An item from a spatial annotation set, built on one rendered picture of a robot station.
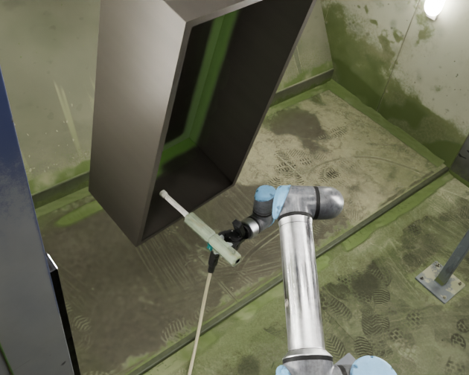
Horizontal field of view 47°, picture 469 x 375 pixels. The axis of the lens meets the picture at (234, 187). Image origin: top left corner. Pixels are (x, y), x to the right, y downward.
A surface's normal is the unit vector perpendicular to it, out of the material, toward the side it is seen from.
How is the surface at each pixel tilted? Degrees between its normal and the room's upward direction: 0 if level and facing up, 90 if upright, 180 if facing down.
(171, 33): 90
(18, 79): 57
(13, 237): 90
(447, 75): 90
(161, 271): 0
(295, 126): 0
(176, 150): 12
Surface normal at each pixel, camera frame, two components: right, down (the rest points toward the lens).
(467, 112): -0.77, 0.40
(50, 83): 0.59, 0.13
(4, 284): 0.62, 0.61
